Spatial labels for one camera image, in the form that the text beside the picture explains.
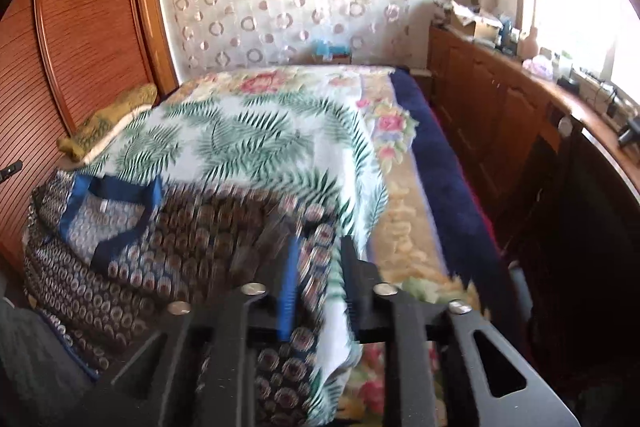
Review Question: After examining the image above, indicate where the navy patterned silk shirt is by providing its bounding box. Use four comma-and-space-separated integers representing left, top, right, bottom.
23, 170, 342, 426

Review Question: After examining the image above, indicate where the mustard patterned folded cloth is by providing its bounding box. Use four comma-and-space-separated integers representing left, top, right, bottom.
56, 83, 157, 166

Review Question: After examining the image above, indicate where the palm leaf bed sheet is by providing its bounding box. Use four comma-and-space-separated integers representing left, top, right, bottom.
76, 93, 387, 393

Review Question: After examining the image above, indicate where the wooden slatted wardrobe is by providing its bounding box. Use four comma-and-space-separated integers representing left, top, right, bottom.
1, 0, 178, 270

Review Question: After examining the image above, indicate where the long wooden sideboard cabinet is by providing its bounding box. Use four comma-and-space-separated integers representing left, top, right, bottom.
427, 25, 639, 246

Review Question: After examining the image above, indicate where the small box with blue cloth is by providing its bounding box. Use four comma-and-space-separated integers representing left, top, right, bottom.
311, 40, 352, 65

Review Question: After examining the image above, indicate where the open cardboard box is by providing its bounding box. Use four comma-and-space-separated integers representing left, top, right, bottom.
448, 1, 503, 42

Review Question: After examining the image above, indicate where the pink vase bottle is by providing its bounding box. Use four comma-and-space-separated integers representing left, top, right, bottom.
518, 26, 539, 61

